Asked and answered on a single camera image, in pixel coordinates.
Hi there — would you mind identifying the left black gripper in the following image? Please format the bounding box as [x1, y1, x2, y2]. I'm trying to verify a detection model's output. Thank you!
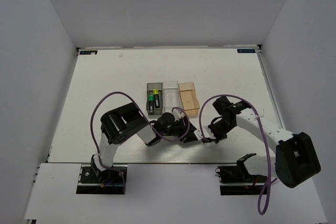
[161, 115, 200, 143]

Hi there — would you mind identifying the yellow cap highlighter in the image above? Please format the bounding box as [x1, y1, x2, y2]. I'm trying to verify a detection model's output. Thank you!
[153, 89, 160, 108]

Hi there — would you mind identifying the green cap highlighter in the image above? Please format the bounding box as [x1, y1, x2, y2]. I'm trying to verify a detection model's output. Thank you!
[148, 94, 155, 111]

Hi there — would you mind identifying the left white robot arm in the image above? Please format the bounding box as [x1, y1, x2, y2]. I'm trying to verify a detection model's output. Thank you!
[90, 102, 197, 183]

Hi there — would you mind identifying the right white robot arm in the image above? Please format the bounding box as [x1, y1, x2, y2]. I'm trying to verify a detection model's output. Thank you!
[206, 95, 321, 188]

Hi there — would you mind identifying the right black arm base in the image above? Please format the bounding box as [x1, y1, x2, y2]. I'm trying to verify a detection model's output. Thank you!
[215, 153, 268, 196]

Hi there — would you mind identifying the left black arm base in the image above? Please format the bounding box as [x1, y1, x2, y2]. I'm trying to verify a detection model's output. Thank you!
[76, 166, 127, 195]

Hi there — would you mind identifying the orange plastic bin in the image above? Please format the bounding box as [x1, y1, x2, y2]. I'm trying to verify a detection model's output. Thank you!
[178, 82, 200, 118]

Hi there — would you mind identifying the clear plastic bin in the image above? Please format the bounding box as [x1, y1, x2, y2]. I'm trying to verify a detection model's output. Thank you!
[162, 81, 181, 112]

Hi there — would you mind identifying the dark grey plastic bin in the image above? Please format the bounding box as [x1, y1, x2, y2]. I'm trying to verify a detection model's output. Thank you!
[146, 82, 163, 115]

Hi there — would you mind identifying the right blue corner label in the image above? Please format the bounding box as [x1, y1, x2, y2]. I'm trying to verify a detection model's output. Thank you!
[237, 48, 256, 54]

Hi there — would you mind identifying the blue corner label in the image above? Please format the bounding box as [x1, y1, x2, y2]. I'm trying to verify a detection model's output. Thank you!
[79, 50, 98, 55]
[237, 48, 256, 54]

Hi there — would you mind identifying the left blue corner label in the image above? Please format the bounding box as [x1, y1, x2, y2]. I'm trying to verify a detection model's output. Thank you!
[79, 50, 98, 55]

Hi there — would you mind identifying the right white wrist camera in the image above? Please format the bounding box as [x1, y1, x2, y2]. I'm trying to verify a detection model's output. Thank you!
[196, 125, 215, 143]

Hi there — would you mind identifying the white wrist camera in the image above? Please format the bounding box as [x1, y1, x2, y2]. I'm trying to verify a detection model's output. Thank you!
[171, 107, 185, 121]
[196, 125, 215, 143]

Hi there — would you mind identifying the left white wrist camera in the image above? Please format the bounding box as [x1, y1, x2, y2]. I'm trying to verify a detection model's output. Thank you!
[171, 107, 185, 121]

